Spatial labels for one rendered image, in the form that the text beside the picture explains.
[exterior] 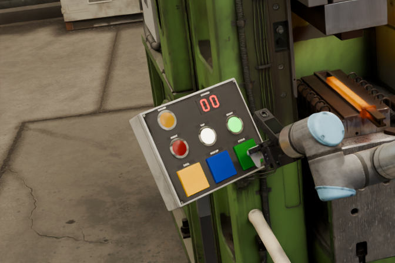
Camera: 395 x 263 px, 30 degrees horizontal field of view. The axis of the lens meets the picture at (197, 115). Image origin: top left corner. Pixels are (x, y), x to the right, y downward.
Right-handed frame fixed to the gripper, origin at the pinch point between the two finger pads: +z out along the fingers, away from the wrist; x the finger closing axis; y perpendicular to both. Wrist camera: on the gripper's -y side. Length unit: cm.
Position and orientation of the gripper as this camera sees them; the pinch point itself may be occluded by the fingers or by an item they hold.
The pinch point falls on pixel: (250, 150)
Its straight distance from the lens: 213.5
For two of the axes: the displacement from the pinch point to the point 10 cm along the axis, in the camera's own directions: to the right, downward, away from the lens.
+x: 7.9, -3.2, 5.2
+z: -4.6, 2.5, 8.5
